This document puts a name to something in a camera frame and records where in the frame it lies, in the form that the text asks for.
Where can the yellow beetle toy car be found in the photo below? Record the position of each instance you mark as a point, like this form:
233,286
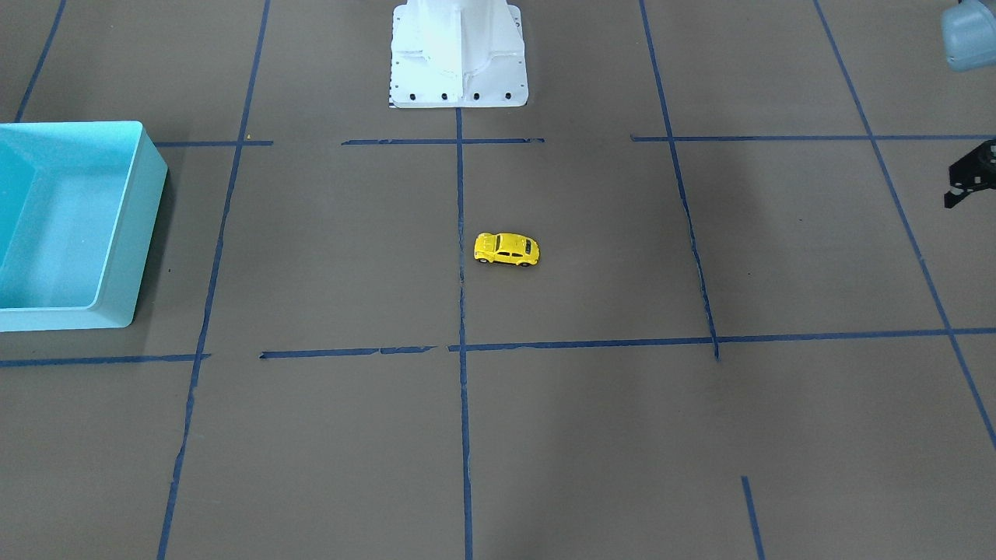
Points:
506,248

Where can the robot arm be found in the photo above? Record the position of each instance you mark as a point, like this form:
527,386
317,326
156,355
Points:
968,33

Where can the teal plastic storage bin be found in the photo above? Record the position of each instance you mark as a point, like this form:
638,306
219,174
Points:
78,206

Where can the white camera stand post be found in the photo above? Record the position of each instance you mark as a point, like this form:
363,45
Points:
457,54

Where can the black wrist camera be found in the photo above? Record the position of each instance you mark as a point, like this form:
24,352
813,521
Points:
971,173

